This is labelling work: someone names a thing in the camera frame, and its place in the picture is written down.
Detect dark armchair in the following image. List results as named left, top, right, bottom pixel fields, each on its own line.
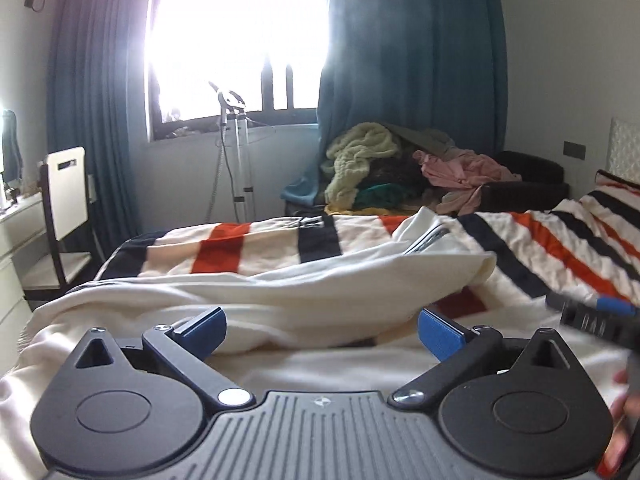
left=477, top=150, right=571, bottom=213

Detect cream white garment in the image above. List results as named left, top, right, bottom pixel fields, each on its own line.
left=0, top=206, right=632, bottom=480

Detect garment steamer stand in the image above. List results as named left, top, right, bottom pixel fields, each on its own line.
left=207, top=80, right=277, bottom=223

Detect window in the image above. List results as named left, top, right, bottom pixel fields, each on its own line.
left=145, top=0, right=333, bottom=142

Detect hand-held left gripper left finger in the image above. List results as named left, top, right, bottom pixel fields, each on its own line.
left=74, top=306, right=255, bottom=408

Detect white padded headboard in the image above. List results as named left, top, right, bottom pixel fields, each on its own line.
left=606, top=116, right=640, bottom=181

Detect pink garment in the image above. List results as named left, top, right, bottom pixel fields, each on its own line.
left=413, top=149, right=522, bottom=216

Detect green garment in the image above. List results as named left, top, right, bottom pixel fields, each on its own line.
left=354, top=182, right=416, bottom=209

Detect striped blanket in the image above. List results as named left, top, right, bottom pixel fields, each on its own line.
left=92, top=170, right=640, bottom=341

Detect white dresser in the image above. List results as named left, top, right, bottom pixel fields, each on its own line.
left=0, top=192, right=51, bottom=356

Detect blue storage box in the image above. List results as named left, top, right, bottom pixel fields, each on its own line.
left=280, top=175, right=331, bottom=208

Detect dark olive garment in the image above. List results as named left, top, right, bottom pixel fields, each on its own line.
left=382, top=122, right=458, bottom=161

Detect vanity mirror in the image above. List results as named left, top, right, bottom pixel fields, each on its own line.
left=0, top=108, right=24, bottom=186

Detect person's right hand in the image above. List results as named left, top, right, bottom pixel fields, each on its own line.
left=596, top=367, right=640, bottom=480

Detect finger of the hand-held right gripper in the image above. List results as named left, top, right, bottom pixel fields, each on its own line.
left=545, top=292, right=640, bottom=318

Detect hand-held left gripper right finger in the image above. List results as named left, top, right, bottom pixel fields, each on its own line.
left=392, top=308, right=576, bottom=406

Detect blue curtain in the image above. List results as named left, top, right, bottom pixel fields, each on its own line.
left=46, top=0, right=173, bottom=256
left=316, top=0, right=508, bottom=206

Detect white chair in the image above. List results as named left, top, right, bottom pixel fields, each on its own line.
left=22, top=146, right=96, bottom=301

